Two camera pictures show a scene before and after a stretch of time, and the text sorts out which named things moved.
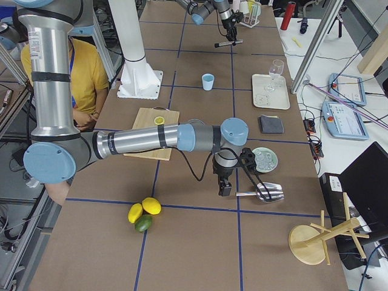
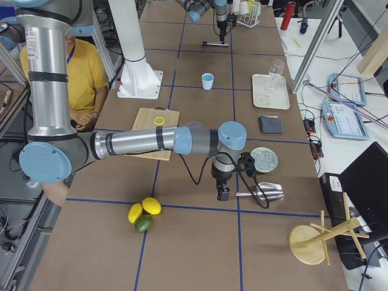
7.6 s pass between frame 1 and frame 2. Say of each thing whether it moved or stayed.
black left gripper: moved
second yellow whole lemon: stayed
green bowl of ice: stayed
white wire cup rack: stayed
